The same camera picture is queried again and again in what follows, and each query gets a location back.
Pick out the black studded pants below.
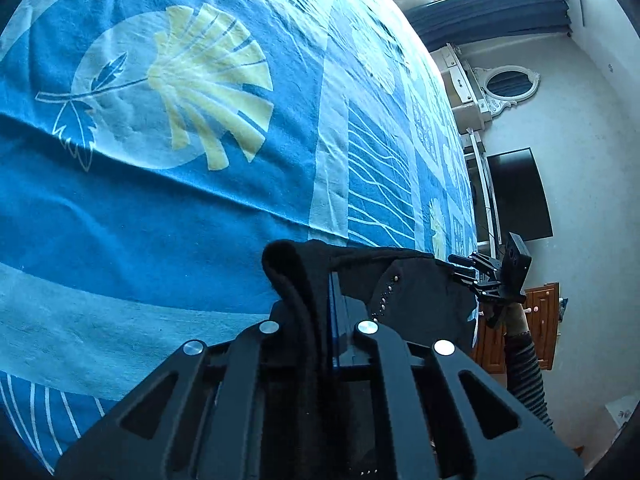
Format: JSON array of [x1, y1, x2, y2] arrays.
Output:
[[262, 240, 476, 366]]

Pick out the striped right sleeve forearm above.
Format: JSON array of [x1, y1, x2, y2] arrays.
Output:
[[504, 333, 554, 431]]

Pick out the right hand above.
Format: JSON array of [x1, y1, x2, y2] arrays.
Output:
[[504, 304, 529, 337]]

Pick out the brown wooden door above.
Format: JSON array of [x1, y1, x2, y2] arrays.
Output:
[[471, 282, 561, 375]]

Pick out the white tv cabinet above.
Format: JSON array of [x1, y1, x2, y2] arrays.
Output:
[[461, 128, 503, 259]]

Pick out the black television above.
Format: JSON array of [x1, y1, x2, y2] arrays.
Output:
[[487, 148, 553, 242]]

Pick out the white dressing table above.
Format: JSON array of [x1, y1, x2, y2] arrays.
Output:
[[432, 44, 492, 133]]

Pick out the oval white framed mirror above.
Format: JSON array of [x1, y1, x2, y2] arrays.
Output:
[[473, 65, 540, 118]]

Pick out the blue patterned bedspread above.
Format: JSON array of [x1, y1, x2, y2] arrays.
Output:
[[1, 0, 477, 472]]

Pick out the right blue curtain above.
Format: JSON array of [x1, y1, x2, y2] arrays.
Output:
[[405, 0, 570, 51]]

